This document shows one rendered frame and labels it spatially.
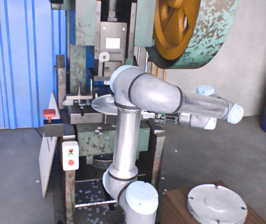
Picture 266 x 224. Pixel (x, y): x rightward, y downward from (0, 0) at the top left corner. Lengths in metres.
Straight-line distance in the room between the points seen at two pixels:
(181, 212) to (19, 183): 1.23
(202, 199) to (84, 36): 1.00
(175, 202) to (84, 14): 1.03
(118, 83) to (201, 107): 0.29
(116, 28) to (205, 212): 1.00
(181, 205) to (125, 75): 0.83
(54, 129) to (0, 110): 1.52
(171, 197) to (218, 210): 0.25
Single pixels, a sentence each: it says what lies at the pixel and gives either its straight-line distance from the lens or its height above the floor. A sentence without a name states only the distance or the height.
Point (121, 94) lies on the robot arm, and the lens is 1.00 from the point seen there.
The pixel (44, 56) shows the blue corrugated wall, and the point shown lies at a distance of 2.80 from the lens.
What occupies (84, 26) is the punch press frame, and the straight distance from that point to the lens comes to 1.50.
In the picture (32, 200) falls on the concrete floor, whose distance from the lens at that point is 2.14.
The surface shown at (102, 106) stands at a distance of 1.48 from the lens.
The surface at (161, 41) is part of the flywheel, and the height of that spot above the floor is 1.05.
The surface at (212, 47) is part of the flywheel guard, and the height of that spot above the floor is 1.11.
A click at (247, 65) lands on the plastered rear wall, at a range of 3.58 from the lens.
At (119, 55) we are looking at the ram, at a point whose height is 1.00.
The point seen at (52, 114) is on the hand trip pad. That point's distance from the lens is 1.47.
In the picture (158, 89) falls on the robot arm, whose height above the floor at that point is 1.07.
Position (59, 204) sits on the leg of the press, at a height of 0.03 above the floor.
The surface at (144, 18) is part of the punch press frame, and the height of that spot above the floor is 1.20.
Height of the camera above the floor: 1.36
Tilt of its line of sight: 24 degrees down
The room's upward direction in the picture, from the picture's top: 5 degrees clockwise
